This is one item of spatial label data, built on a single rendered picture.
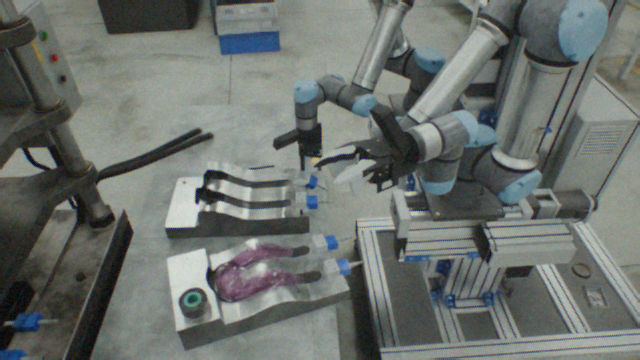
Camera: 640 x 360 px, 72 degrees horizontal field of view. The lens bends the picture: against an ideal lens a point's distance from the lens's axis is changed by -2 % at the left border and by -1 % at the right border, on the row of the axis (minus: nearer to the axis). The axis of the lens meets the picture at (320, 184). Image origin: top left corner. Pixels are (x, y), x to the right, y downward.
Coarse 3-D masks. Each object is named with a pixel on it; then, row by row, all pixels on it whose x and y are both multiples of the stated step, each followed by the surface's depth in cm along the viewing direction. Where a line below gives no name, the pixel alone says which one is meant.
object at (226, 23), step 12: (216, 12) 431; (240, 12) 452; (252, 12) 454; (264, 12) 456; (276, 12) 432; (216, 24) 421; (228, 24) 443; (240, 24) 443; (252, 24) 425; (264, 24) 427; (276, 24) 429
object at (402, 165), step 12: (408, 132) 88; (372, 144) 86; (384, 144) 86; (420, 144) 87; (360, 156) 87; (372, 156) 83; (384, 156) 82; (396, 156) 86; (408, 156) 89; (420, 156) 88; (396, 168) 86; (408, 168) 90; (372, 180) 86; (384, 180) 86; (396, 180) 87
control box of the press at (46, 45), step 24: (24, 0) 144; (48, 24) 149; (48, 48) 149; (0, 72) 131; (48, 72) 148; (0, 96) 136; (24, 96) 137; (72, 96) 164; (24, 144) 149; (48, 144) 150; (48, 168) 167
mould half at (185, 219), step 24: (216, 168) 163; (240, 168) 168; (192, 192) 164; (240, 192) 159; (264, 192) 161; (288, 192) 160; (168, 216) 155; (192, 216) 155; (216, 216) 149; (240, 216) 150; (264, 216) 152; (288, 216) 151
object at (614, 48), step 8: (432, 0) 553; (464, 0) 485; (472, 0) 485; (472, 8) 467; (472, 24) 465; (608, 48) 395; (616, 48) 395; (624, 48) 395; (632, 48) 388; (608, 56) 384; (616, 56) 386; (632, 56) 390; (624, 64) 399; (632, 64) 396; (624, 72) 400
